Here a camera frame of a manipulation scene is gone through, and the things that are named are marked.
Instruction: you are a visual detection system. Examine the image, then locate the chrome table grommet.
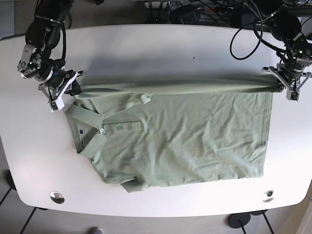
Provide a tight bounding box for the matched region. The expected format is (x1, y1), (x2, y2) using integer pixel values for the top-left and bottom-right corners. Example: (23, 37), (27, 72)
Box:
(50, 191), (65, 204)
(261, 190), (274, 203)

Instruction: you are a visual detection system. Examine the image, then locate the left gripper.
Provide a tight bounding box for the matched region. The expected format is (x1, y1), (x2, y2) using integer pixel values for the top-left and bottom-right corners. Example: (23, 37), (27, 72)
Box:
(262, 42), (312, 95)

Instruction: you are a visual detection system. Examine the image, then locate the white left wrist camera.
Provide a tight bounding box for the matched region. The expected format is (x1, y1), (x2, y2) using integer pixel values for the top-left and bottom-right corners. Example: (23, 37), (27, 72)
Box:
(286, 89), (300, 101)

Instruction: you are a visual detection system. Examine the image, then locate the black power adapter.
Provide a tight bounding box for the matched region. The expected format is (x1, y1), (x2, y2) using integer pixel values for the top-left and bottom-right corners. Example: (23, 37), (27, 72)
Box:
(169, 4), (201, 24)

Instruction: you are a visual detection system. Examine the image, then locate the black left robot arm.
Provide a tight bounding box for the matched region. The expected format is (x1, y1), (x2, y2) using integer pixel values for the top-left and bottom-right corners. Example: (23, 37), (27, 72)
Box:
(242, 0), (312, 100)

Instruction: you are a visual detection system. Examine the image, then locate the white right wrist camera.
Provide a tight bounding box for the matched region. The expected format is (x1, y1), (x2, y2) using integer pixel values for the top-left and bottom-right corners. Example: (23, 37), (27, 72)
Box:
(49, 97), (65, 112)

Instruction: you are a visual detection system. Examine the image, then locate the right chrome table grommet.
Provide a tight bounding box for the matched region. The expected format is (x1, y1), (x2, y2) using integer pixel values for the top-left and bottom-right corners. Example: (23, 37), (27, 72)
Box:
(261, 190), (274, 203)

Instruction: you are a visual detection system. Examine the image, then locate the black round stand base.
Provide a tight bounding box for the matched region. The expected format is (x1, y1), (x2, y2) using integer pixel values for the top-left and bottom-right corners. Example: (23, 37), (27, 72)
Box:
(227, 213), (251, 229)

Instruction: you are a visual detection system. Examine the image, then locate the sage green polo shirt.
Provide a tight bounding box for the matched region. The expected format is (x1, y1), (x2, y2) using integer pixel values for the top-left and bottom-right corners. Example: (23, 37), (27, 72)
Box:
(64, 75), (282, 193)

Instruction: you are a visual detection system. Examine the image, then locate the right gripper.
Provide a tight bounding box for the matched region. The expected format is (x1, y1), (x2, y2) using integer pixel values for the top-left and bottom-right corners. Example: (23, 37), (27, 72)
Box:
(18, 44), (84, 104)

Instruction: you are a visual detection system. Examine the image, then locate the left chrome table grommet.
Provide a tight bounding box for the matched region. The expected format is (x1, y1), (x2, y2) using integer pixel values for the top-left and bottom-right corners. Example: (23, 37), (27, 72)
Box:
(50, 191), (65, 204)

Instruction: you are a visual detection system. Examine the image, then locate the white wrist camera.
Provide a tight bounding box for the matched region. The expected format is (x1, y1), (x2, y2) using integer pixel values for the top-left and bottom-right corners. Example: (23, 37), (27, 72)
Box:
(286, 89), (300, 101)
(49, 97), (65, 112)

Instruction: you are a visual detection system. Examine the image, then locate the grey sneaker shoe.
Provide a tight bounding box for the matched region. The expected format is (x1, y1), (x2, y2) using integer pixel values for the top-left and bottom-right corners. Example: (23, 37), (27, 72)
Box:
(88, 227), (104, 234)

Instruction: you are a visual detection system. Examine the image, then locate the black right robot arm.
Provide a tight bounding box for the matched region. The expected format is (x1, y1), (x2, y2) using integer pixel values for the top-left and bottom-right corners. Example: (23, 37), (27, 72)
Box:
(17, 0), (84, 111)

